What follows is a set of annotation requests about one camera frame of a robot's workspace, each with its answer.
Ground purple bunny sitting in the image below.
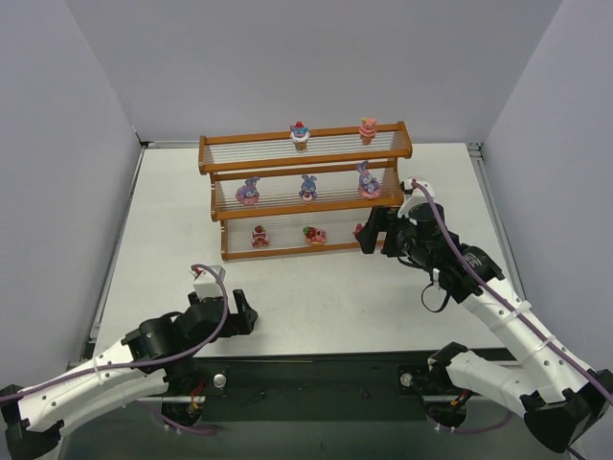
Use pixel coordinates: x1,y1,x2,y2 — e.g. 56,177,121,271
356,160,381,199

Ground strawberry bear tart toy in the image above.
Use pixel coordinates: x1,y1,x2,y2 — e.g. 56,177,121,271
303,226,327,245

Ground purple bunny holding cake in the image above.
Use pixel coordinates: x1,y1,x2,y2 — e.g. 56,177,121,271
299,174,317,203

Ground red bear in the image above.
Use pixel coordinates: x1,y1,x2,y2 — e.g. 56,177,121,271
252,225,269,248

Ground pink round bear toy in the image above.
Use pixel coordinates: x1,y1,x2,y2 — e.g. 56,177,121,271
359,118,377,146

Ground blue red cupcake toy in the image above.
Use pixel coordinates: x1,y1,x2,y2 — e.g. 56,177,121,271
289,121,310,151

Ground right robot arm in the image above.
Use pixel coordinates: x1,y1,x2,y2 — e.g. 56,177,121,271
353,202,612,453

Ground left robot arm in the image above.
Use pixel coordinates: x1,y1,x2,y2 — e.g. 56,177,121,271
1,289,259,459

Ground wooden three-tier shelf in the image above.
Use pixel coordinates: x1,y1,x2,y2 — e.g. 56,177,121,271
198,121,413,262

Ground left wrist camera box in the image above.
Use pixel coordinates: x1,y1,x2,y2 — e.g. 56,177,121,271
191,265,222,301

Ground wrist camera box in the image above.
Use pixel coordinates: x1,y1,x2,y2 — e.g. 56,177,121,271
191,265,222,301
397,177,436,218

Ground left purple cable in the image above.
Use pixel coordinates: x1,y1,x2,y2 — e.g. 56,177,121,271
0,263,229,403

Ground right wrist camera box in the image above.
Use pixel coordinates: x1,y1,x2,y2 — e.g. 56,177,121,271
397,177,436,218

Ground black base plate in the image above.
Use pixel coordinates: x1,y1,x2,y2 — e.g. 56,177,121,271
162,352,516,423

